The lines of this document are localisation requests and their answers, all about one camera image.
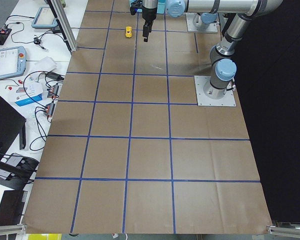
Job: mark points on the aluminium frame post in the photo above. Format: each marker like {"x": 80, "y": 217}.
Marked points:
{"x": 63, "y": 23}

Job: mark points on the near teach pendant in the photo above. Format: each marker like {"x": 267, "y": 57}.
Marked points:
{"x": 12, "y": 62}

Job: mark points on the far teach pendant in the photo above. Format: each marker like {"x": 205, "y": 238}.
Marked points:
{"x": 44, "y": 19}

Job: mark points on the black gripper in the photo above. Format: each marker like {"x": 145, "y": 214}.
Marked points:
{"x": 148, "y": 15}

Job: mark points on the light blue plastic bin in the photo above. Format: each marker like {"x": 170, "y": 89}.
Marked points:
{"x": 160, "y": 6}

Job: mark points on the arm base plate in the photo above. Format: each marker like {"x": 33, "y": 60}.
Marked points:
{"x": 210, "y": 29}
{"x": 208, "y": 96}

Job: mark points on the yellow beetle toy car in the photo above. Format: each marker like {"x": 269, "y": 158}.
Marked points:
{"x": 128, "y": 32}

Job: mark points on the black monitor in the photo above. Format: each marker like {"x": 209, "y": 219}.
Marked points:
{"x": 12, "y": 125}

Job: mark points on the teach pendant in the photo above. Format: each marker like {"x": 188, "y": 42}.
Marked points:
{"x": 44, "y": 19}
{"x": 12, "y": 62}

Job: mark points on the blue white cardboard box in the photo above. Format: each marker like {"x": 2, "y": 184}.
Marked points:
{"x": 28, "y": 94}

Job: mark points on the black power adapter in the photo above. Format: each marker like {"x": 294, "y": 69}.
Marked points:
{"x": 54, "y": 76}

